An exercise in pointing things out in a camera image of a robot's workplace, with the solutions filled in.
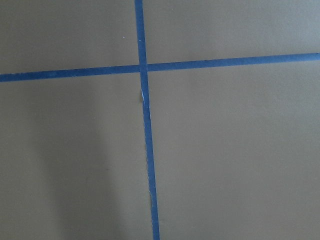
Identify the brown paper table cover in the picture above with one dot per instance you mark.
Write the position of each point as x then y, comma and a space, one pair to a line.
159, 119

